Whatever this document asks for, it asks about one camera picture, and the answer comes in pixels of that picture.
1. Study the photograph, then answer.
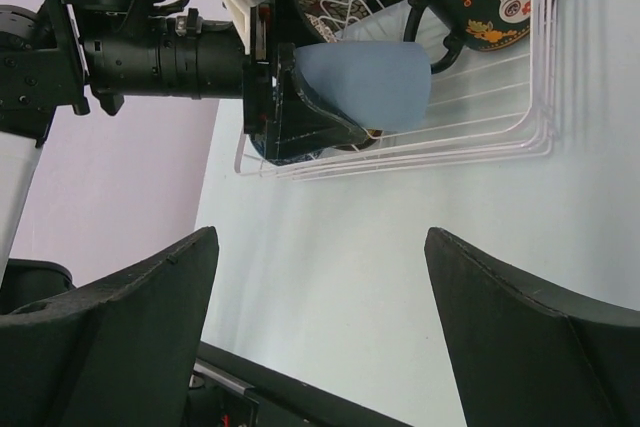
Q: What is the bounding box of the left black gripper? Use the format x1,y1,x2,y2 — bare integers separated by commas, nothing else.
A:
242,0,370,165

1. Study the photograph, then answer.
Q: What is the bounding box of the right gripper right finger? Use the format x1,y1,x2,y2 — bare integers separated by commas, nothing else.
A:
424,227,639,426

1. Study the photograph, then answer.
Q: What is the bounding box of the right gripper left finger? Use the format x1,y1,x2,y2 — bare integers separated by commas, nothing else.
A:
1,227,219,426

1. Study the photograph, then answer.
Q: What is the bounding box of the light blue cup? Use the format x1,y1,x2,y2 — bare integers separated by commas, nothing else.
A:
295,41,432,133

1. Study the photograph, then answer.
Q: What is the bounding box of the clear wire dish rack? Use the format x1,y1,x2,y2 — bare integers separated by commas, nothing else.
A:
234,0,557,180

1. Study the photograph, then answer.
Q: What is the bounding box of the blue patterned bowl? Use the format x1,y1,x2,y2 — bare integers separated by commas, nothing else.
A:
249,136,270,162

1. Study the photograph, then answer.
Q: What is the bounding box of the yellow round plate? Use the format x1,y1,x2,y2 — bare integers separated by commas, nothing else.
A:
334,130,383,152

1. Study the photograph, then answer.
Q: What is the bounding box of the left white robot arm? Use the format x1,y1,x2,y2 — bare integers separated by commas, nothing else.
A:
1,0,368,256

